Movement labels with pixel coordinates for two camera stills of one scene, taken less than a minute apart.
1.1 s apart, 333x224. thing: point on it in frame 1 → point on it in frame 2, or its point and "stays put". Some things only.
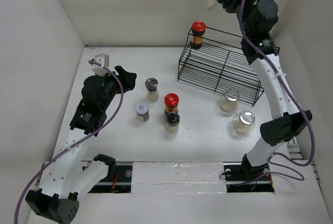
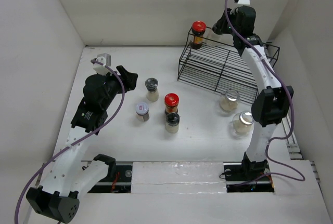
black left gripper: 127,78 stays put
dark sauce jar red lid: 198,30 stays put
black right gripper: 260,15 → 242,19
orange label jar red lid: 171,102 stays put
